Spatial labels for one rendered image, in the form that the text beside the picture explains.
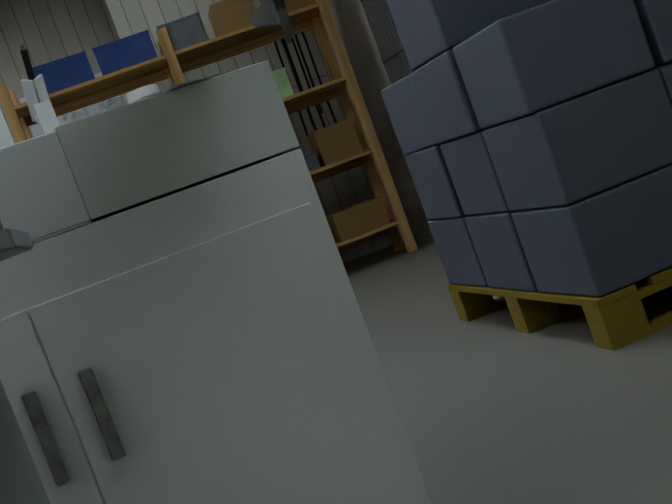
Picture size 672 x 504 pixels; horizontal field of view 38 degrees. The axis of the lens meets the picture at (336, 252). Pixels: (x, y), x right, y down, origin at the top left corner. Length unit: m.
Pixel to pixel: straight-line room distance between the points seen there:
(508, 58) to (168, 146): 1.54
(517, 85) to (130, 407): 1.72
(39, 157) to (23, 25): 7.26
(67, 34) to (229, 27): 1.88
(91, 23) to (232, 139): 7.20
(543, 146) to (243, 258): 1.52
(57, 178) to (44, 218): 0.06
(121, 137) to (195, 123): 0.12
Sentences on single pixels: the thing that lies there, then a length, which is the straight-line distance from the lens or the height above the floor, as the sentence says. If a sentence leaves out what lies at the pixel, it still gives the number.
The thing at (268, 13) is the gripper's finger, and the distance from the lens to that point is 1.59.
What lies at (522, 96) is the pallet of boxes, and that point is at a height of 0.77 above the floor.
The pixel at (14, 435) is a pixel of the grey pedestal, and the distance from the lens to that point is 1.11.
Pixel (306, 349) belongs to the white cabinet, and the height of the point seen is 0.52.
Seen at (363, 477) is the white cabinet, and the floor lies 0.29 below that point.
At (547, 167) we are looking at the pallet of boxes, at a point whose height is 0.56.
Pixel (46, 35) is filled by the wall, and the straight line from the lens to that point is 8.72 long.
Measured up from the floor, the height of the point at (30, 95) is 1.07.
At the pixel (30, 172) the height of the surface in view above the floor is 0.91.
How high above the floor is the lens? 0.77
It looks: 5 degrees down
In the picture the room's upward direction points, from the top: 20 degrees counter-clockwise
